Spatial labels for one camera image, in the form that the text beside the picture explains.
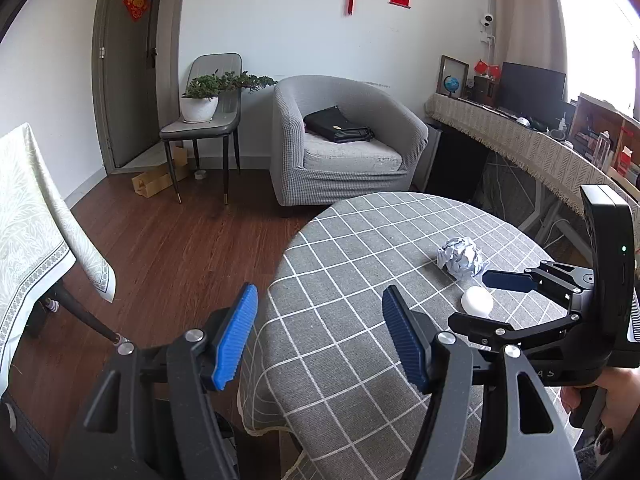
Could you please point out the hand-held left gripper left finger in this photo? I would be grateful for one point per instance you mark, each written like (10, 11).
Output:
(235, 340)

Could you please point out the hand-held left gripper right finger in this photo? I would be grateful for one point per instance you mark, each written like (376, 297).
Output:
(405, 340)

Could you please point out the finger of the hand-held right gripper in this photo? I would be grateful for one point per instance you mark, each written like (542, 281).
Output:
(470, 324)
(505, 280)

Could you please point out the white round plastic cap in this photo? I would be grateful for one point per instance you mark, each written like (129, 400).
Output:
(476, 300)

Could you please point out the white paper ball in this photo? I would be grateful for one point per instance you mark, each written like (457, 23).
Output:
(457, 255)

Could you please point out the person's right hand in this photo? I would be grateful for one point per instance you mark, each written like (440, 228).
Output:
(616, 395)

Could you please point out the grey checked tablecloth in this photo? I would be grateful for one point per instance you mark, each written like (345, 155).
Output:
(350, 280)

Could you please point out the black cabinet under desk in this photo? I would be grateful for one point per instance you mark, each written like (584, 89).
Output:
(457, 165)

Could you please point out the beige fringed desk cloth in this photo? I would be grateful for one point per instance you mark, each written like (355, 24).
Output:
(500, 130)

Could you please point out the black table leg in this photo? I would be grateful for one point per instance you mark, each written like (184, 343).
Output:
(85, 312)

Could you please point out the wooden shelf box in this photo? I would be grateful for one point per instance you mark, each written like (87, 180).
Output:
(605, 130)

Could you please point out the small white bottle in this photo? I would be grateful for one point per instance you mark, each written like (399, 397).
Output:
(562, 125)

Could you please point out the flat cardboard box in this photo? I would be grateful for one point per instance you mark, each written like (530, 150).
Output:
(155, 180)

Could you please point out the striped table leg sock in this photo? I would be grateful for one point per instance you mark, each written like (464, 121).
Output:
(51, 306)

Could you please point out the grey armchair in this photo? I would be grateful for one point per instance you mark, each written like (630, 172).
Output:
(350, 160)

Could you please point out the dark brown box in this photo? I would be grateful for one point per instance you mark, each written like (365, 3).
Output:
(484, 90)

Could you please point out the black computer monitor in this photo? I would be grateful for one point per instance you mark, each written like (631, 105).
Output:
(532, 87)

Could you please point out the small desk globe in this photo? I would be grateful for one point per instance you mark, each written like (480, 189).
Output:
(451, 85)

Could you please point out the grey dining chair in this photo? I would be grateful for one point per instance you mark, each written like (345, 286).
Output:
(200, 130)

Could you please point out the small red flags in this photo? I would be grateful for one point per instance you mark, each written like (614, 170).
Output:
(487, 66)

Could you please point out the black bag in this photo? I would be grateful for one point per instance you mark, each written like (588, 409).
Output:
(335, 125)

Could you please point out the potted plant in white pot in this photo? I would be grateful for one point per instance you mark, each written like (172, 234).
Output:
(199, 107)

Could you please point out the white patterned tablecloth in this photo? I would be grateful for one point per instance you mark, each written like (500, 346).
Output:
(30, 220)

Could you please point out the grey door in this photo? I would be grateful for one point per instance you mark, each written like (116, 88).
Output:
(130, 85)

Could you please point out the red door decoration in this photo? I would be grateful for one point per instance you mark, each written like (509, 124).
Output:
(136, 3)

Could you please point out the white desk frame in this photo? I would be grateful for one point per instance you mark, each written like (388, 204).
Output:
(542, 210)

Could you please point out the wooden picture frame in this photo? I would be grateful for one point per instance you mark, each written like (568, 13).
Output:
(450, 67)

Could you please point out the white security camera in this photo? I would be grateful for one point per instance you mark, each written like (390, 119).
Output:
(486, 22)

